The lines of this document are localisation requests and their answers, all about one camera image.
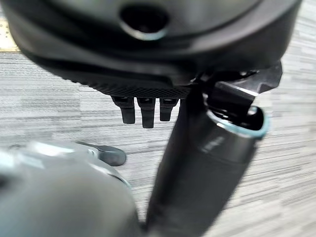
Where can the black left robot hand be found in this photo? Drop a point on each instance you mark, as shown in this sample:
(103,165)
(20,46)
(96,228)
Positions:
(158,49)

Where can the pale perforated floor strip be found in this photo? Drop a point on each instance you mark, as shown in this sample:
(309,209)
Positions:
(6,37)

